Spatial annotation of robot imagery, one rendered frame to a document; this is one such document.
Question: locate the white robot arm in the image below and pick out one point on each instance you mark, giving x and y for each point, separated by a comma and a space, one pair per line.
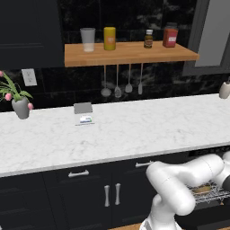
177, 182

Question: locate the dark cupboard door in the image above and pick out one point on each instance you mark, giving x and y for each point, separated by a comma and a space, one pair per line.
131, 200
84, 205

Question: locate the tan bowl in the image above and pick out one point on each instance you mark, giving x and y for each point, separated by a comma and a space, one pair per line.
201, 189

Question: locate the dishwasher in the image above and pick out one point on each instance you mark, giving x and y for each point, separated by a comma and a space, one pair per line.
206, 209

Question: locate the hanging silver slotted spoon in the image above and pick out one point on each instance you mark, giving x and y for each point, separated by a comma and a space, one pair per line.
117, 90

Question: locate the hanging silver ladle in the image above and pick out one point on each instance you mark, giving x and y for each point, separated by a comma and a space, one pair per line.
105, 90

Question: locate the hanging silver spatula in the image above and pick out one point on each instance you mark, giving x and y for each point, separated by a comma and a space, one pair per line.
140, 86

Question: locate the dark drawer front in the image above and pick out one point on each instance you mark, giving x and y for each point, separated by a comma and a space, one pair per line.
131, 167
77, 175

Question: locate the yellow jar with label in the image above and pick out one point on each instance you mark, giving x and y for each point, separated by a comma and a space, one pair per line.
109, 38

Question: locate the small dark oil bottle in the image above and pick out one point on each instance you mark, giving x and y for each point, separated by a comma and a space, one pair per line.
148, 39

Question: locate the red jar with label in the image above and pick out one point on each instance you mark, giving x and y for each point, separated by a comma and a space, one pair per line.
170, 36

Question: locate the grey vase with pink flowers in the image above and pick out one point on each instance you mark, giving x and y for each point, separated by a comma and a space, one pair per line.
18, 99

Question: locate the beige soap dispenser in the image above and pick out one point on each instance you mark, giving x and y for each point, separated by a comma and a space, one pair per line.
225, 89

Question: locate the grey framed window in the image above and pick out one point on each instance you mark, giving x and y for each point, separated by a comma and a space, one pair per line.
209, 36

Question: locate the dark cupboard run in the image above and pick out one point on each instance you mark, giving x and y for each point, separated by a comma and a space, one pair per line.
22, 203

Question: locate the wooden wall shelf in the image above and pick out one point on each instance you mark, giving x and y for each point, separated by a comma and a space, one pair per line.
125, 54

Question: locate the white wall power outlet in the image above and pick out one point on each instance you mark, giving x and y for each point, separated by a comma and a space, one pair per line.
29, 77

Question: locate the dark upper wall cupboard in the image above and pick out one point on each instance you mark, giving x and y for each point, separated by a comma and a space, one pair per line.
30, 33

